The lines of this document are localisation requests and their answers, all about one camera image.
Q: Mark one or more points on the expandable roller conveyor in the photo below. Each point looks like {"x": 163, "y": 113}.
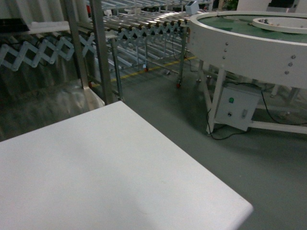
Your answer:
{"x": 134, "y": 33}

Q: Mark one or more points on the white round conveyor table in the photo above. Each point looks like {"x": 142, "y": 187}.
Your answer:
{"x": 251, "y": 46}

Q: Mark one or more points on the white control box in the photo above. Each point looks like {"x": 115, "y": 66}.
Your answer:
{"x": 237, "y": 105}

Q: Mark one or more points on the white small device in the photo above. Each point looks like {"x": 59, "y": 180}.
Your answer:
{"x": 192, "y": 7}

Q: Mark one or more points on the stainless steel shelf rack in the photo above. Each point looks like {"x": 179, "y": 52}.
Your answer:
{"x": 91, "y": 89}

